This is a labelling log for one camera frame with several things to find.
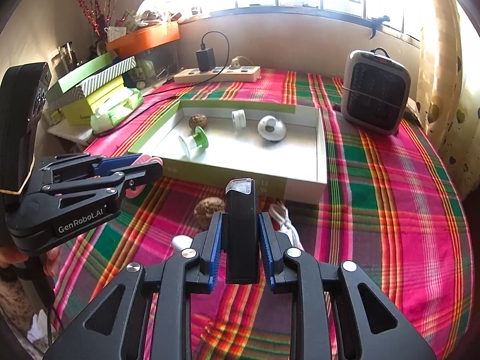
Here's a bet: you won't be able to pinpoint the pink suction hook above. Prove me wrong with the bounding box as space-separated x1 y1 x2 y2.
125 154 163 199

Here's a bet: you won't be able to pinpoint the white plug on strip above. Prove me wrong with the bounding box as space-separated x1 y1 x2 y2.
229 55 254 70

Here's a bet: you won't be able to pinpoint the grey space heater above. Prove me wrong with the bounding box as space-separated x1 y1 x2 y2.
341 48 411 135

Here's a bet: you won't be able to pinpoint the white cable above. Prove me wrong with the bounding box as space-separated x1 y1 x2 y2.
268 201 305 252

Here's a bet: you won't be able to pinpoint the red berry branches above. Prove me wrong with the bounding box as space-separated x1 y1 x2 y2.
70 0 127 40

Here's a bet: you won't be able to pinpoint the yellow green box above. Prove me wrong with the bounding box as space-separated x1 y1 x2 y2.
60 76 125 126

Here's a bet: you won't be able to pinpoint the brown walnut in box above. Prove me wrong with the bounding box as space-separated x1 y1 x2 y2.
189 114 208 130

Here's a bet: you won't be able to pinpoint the green white shallow cardboard box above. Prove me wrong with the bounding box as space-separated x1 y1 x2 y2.
128 100 328 205

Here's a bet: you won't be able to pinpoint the brown walnut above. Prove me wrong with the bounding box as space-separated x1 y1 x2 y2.
189 114 208 130
193 197 225 229

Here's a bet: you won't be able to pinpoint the orange tray shelf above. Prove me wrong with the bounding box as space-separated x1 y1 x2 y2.
106 22 181 59

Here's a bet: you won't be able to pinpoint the pink white hook clip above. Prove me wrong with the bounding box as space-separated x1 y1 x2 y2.
172 235 193 253

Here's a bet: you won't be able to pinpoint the white power strip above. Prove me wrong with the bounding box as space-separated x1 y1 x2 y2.
173 66 261 84

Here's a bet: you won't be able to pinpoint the black charger cable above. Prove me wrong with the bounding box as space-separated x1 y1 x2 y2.
93 30 230 136

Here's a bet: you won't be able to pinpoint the green striped gift box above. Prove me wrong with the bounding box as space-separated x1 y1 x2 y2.
46 52 137 111

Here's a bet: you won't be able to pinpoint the plaid red green blanket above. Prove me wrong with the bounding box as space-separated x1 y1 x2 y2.
55 70 474 359

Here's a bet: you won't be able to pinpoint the black charger adapter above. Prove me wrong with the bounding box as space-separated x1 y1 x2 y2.
196 47 216 72

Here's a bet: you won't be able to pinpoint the white round dome gadget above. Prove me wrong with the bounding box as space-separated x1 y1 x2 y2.
257 115 287 142

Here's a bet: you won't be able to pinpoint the black rectangular lighter device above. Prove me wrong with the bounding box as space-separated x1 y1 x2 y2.
225 178 260 284

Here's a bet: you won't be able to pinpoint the green tissue pack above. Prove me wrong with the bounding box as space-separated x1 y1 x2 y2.
90 87 143 134

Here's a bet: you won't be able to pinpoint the patterned cream curtain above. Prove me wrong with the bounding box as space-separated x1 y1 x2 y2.
416 0 479 198

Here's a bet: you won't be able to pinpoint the person's left hand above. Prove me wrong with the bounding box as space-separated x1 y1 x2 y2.
0 245 61 277

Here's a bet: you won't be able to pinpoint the white small cylinder cap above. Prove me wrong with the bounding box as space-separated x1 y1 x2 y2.
231 109 247 129

